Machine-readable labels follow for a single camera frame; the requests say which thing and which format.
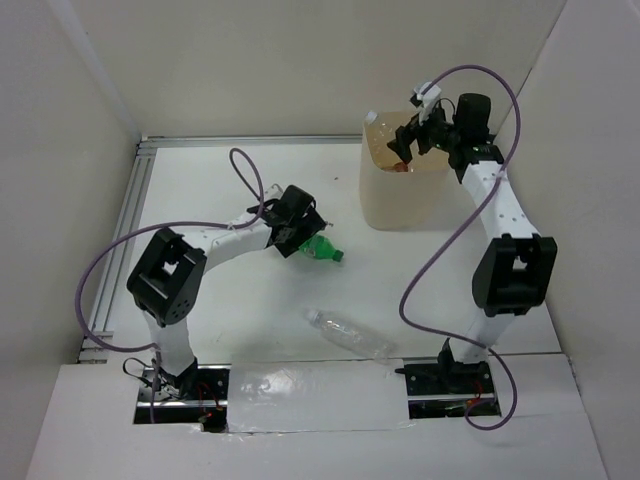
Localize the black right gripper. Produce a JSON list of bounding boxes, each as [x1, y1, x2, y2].
[[388, 101, 464, 164]]

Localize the green plastic bottle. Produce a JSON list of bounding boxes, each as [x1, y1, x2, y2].
[[298, 234, 344, 263]]

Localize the clear bottle white cap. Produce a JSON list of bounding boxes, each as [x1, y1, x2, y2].
[[363, 111, 410, 152], [304, 309, 396, 363]]

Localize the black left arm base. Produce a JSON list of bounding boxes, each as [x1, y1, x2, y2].
[[122, 357, 230, 434]]

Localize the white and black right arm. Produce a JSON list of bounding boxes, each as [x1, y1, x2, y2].
[[387, 93, 557, 392]]

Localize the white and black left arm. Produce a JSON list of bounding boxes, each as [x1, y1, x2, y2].
[[127, 185, 328, 399]]

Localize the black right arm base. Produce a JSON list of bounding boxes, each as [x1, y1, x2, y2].
[[394, 340, 501, 420]]

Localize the cream plastic bin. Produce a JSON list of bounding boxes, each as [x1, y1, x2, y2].
[[359, 134, 450, 231]]

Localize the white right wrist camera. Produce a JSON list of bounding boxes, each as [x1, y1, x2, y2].
[[410, 81, 442, 123]]

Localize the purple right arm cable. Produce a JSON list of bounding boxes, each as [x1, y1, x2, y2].
[[399, 64, 524, 431]]

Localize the aluminium frame rail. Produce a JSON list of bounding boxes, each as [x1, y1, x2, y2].
[[77, 132, 494, 364]]

